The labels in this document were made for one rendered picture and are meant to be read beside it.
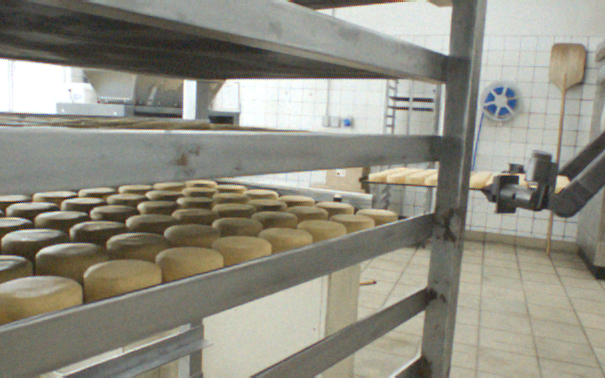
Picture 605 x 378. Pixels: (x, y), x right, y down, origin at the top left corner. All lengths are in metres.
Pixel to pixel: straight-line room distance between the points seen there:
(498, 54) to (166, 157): 5.44
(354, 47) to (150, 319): 0.27
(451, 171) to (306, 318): 1.23
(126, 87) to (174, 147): 1.68
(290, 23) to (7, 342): 0.26
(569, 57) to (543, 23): 0.42
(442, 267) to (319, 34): 0.33
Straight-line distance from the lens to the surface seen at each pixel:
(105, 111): 1.90
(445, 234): 0.62
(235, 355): 1.97
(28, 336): 0.28
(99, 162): 0.28
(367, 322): 0.53
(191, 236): 0.46
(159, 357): 0.91
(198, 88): 0.87
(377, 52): 0.48
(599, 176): 1.38
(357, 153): 0.46
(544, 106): 5.66
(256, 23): 0.35
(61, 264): 0.40
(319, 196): 1.99
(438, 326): 0.65
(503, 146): 5.63
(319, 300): 1.73
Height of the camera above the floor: 1.17
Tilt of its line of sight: 8 degrees down
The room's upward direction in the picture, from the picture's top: 3 degrees clockwise
